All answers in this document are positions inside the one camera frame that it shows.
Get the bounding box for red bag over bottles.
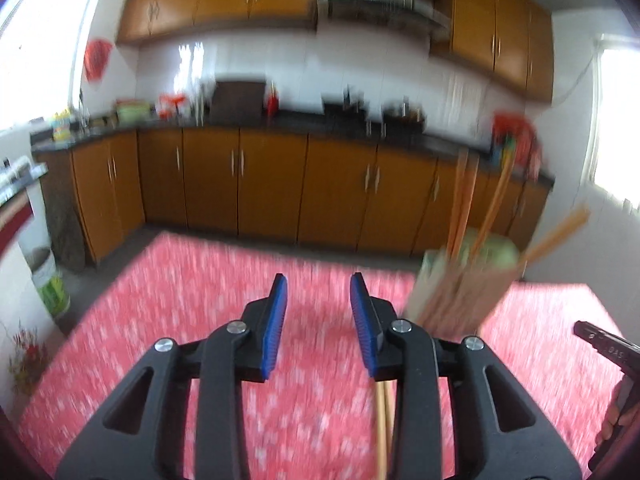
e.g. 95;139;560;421
492;114;543;161

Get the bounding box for pot with lid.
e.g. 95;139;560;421
382;102;428;133

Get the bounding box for dark mesh sack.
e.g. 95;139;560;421
47;195;87;273

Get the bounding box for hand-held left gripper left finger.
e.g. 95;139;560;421
55;273;289;480

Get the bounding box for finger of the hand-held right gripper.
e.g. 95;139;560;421
573;320;640;368

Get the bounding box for dark cutting board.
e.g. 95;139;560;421
212;80;267;123

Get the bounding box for black kitchen countertop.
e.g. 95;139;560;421
30;110;556;183

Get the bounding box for row of wooden base cabinets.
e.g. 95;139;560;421
37;127;551;266

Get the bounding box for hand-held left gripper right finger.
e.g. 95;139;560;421
349;272;583;480

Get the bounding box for red bag on wall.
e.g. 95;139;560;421
84;40;113;82

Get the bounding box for person's right hand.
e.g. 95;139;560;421
594;391;632;449

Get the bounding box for beige perforated utensil holder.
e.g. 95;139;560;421
404;237;526;337

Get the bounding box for green basin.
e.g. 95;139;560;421
115;100;151;121

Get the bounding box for window above sink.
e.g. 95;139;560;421
0;0;101;133

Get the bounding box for large bright window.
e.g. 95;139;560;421
592;35;640;211

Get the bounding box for white bucket with green print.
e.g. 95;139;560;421
31;247;71;318

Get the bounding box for red floral tablecloth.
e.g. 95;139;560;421
15;232;631;480

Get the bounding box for light bamboo chopstick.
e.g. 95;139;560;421
446;149;470;261
522;212;593;267
456;154;482;261
520;206;591;261
470;155;516;261

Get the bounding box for white and red cabinet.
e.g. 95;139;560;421
0;157;48;256

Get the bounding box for red and white packages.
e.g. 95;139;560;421
157;92;188;116

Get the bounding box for wooden chopsticks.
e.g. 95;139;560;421
375;381;388;480

